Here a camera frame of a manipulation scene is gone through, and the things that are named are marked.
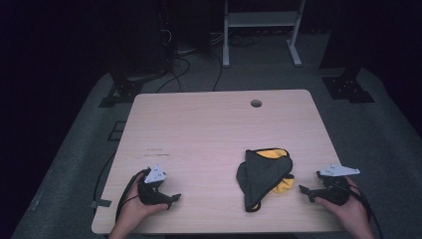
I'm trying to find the black cable beside table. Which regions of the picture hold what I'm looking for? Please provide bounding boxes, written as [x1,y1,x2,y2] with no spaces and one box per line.
[93,149,117,203]

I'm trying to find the straight black floor cable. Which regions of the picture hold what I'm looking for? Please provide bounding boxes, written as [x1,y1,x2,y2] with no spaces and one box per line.
[211,51,224,93]

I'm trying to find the person's right hand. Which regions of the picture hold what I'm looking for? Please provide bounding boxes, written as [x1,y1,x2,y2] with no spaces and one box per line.
[315,177,369,232]

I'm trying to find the black stand base with legs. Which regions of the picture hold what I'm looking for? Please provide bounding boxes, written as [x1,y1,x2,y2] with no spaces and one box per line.
[98,71,167,109]

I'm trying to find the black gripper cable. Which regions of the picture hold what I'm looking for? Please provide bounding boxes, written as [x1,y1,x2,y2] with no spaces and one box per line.
[114,168,150,223]
[344,183,385,239]

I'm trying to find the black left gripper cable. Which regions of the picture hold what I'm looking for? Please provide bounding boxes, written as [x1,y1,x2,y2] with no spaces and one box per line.
[114,168,150,223]

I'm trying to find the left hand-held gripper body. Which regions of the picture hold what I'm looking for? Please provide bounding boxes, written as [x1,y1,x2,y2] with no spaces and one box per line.
[137,164,173,206]

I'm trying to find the white metal stand frame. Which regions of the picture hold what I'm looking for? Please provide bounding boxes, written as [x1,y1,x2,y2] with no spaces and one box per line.
[222,0,308,69]

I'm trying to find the looped black floor cable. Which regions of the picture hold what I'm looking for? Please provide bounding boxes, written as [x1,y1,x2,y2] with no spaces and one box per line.
[155,57,192,95]

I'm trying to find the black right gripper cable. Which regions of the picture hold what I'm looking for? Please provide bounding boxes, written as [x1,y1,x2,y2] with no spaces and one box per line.
[344,183,385,239]

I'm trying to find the grey floor tape strip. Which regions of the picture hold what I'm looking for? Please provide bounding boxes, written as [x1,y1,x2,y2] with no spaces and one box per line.
[90,198,113,210]

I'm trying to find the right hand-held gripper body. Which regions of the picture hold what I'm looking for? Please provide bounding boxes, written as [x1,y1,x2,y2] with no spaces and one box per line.
[316,163,361,206]

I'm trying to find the person's left hand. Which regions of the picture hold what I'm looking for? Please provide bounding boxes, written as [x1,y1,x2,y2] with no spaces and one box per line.
[113,180,169,233]

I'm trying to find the black square stand base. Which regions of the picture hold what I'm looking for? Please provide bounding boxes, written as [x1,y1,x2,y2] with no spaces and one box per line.
[321,66,376,105]

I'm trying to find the dark grey and yellow cloth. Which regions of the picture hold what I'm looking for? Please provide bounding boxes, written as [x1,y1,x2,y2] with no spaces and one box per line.
[236,147,296,213]

